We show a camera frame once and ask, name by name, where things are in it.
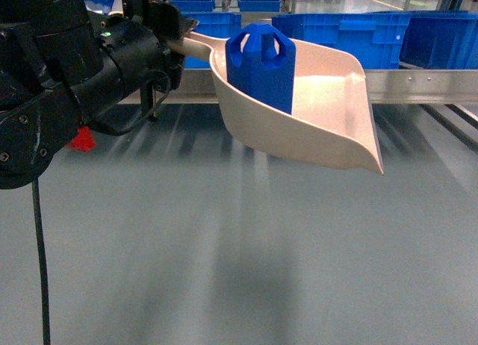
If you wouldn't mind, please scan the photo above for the black cable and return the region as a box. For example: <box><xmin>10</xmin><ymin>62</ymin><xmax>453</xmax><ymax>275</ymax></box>
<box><xmin>31</xmin><ymin>70</ymin><xmax>173</xmax><ymax>345</ymax></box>

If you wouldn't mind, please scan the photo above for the blue plastic block part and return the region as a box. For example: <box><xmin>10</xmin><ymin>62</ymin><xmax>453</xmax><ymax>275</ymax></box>
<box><xmin>226</xmin><ymin>22</ymin><xmax>297</xmax><ymax>114</ymax></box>

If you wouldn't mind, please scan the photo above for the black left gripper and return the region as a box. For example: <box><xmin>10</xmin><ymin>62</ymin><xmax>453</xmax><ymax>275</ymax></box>
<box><xmin>122</xmin><ymin>0</ymin><xmax>199</xmax><ymax>122</ymax></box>

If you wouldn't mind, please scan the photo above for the steel shelf rack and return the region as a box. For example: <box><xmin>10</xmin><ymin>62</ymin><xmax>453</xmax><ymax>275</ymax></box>
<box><xmin>119</xmin><ymin>0</ymin><xmax>478</xmax><ymax>152</ymax></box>

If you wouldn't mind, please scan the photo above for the beige plastic dustpan tray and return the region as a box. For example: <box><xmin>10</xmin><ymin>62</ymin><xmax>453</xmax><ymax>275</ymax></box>
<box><xmin>169</xmin><ymin>32</ymin><xmax>384</xmax><ymax>175</ymax></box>

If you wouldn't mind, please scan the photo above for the blue crate front left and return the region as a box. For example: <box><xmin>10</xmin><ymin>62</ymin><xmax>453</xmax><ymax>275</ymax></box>
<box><xmin>183</xmin><ymin>12</ymin><xmax>242</xmax><ymax>72</ymax></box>

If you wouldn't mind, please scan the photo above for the blue crate front right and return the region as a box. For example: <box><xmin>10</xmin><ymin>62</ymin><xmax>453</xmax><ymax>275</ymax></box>
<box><xmin>272</xmin><ymin>11</ymin><xmax>412</xmax><ymax>69</ymax></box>

